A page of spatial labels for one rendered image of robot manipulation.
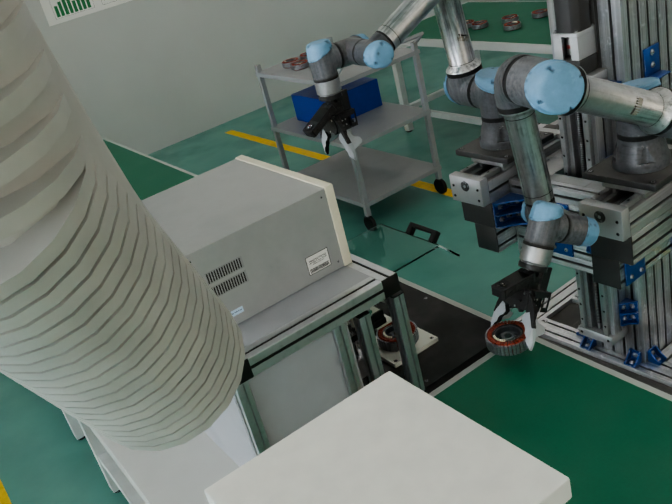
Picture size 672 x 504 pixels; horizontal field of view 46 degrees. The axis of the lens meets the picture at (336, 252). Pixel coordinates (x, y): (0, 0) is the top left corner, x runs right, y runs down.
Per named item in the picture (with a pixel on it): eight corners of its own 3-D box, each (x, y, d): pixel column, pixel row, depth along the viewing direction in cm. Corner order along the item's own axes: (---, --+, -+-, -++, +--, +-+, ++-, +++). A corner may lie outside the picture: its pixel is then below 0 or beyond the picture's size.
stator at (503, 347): (509, 325, 202) (506, 313, 200) (542, 340, 193) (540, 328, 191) (477, 347, 198) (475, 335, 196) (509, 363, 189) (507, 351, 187)
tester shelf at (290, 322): (256, 224, 231) (251, 210, 229) (401, 290, 177) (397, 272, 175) (119, 291, 211) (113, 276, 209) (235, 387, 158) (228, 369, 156)
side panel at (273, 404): (367, 431, 186) (336, 318, 172) (375, 437, 184) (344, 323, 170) (270, 497, 174) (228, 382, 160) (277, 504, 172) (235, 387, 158)
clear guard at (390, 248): (400, 234, 217) (396, 215, 214) (460, 256, 198) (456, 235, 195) (304, 286, 203) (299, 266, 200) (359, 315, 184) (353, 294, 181)
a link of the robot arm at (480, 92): (497, 121, 241) (490, 78, 235) (469, 115, 252) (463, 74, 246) (526, 108, 245) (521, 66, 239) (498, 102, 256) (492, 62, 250)
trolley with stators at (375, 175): (358, 168, 558) (325, 27, 514) (455, 195, 478) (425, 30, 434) (289, 201, 532) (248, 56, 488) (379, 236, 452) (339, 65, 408)
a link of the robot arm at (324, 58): (337, 37, 223) (311, 47, 220) (346, 75, 228) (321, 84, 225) (324, 36, 230) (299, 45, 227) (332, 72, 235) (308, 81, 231)
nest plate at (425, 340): (403, 322, 221) (402, 319, 220) (438, 340, 209) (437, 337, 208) (361, 348, 214) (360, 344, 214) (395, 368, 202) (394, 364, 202)
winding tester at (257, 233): (262, 222, 219) (241, 154, 210) (352, 262, 184) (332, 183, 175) (135, 284, 202) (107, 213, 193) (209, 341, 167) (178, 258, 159)
